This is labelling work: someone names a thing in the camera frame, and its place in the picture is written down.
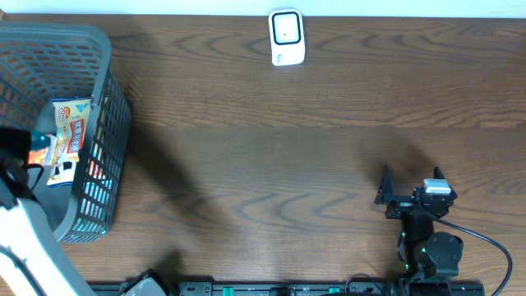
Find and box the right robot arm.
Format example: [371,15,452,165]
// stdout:
[375,167,464,295]

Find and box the black mounting rail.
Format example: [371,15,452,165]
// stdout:
[88,280,487,296]

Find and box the black camera cable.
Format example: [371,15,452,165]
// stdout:
[0,162,45,296]
[418,201,514,296]

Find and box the grey plastic shopping basket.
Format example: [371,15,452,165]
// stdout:
[1,21,131,243]

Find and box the black right camera cable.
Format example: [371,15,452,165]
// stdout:
[418,201,514,296]

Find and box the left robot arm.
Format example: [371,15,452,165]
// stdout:
[1,127,95,295]

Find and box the black left camera cable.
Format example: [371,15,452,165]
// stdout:
[0,162,45,296]

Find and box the white barcode scanner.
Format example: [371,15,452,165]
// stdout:
[268,8,306,67]

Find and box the teal mouthwash bottle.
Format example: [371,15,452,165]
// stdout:
[30,131,51,151]

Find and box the yellow snack bag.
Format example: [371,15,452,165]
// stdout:
[47,98,92,187]

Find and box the orange tissue box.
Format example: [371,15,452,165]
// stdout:
[28,145,56,167]

